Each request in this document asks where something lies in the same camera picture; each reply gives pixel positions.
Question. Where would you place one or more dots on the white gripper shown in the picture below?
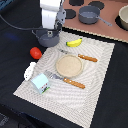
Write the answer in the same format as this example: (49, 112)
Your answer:
(52, 13)

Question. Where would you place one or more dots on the yellow toy banana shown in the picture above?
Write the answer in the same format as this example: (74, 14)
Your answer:
(74, 43)

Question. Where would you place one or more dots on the red toy tomato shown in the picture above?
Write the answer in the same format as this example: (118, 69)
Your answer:
(35, 53)

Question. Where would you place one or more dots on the small blue milk carton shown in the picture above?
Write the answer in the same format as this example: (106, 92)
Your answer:
(41, 83)

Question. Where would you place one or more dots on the grey two-handled pot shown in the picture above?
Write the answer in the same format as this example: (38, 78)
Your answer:
(47, 38)

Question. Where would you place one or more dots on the dark grey saucepan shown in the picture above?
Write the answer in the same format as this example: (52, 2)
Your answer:
(90, 15)

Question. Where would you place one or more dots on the round wooden plate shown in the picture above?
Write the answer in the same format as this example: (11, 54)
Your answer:
(69, 66)

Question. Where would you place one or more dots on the pink toy stove board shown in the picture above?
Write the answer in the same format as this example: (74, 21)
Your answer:
(108, 13)

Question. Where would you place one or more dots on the beige woven placemat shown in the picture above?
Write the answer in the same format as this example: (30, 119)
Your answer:
(64, 104)

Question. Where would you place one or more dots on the beige bowl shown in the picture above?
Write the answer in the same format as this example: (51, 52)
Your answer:
(123, 14)

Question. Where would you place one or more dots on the wooden handled toy knife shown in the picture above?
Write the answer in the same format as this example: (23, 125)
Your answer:
(80, 56)

